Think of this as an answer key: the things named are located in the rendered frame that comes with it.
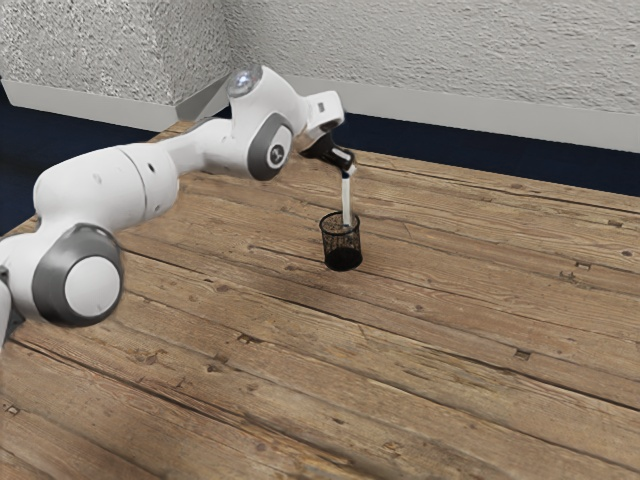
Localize black mesh pen holder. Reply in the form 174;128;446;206
319;211;364;273

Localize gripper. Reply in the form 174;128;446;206
301;133;357;172

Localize white pen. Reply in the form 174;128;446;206
340;168;355;227

